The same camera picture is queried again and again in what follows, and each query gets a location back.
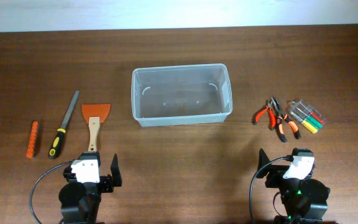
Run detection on orange perforated bit holder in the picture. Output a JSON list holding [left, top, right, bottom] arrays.
[[26, 121, 39, 159]]

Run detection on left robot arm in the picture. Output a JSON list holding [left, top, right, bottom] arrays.
[[58, 152, 122, 223]]

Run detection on orange black needle-nose pliers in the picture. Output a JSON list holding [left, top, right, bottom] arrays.
[[271, 96, 301, 142]]

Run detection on black yellow handled file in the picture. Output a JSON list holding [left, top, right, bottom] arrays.
[[48, 90, 80, 159]]

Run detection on clear screwdriver set case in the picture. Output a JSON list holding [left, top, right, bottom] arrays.
[[287, 100, 326, 134]]

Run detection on small red handled cutters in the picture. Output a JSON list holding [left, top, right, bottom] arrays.
[[252, 100, 276, 131]]

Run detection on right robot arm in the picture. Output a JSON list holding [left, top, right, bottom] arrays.
[[251, 148, 331, 223]]

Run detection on orange scraper wooden handle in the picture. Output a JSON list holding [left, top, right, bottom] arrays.
[[81, 103, 111, 152]]

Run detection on clear plastic container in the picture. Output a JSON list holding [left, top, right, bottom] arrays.
[[131, 63, 233, 127]]

